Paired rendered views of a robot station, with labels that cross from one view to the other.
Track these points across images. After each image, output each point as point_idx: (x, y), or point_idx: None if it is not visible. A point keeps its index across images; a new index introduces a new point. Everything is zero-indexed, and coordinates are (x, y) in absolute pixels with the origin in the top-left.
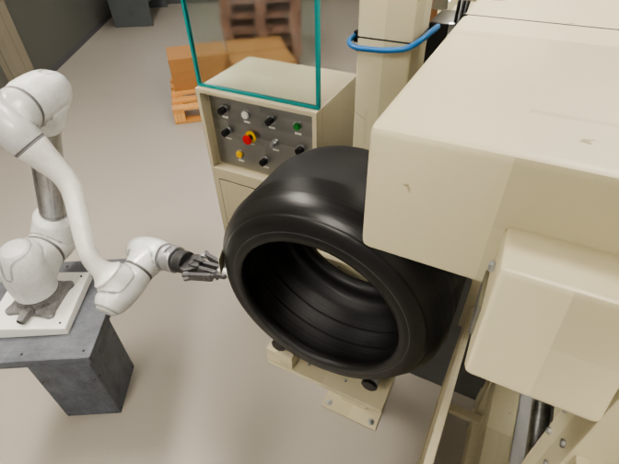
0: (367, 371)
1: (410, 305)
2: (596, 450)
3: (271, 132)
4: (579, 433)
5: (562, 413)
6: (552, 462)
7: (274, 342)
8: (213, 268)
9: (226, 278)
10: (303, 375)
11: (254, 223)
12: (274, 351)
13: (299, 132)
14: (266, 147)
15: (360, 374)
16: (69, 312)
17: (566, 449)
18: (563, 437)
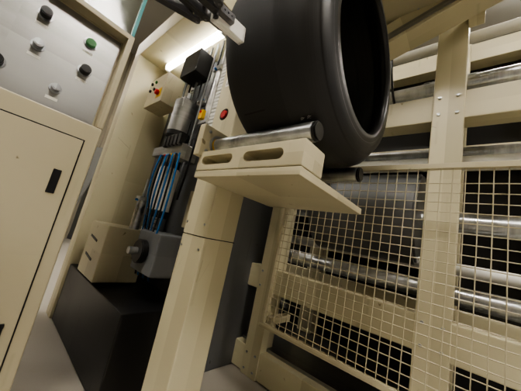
0: (377, 136)
1: (390, 70)
2: (466, 85)
3: (36, 29)
4: (462, 81)
5: (438, 103)
6: (459, 106)
7: (318, 123)
8: (196, 0)
9: (227, 27)
10: (327, 185)
11: None
12: (312, 143)
13: (91, 51)
14: (12, 43)
15: (373, 143)
16: None
17: (462, 92)
18: (453, 98)
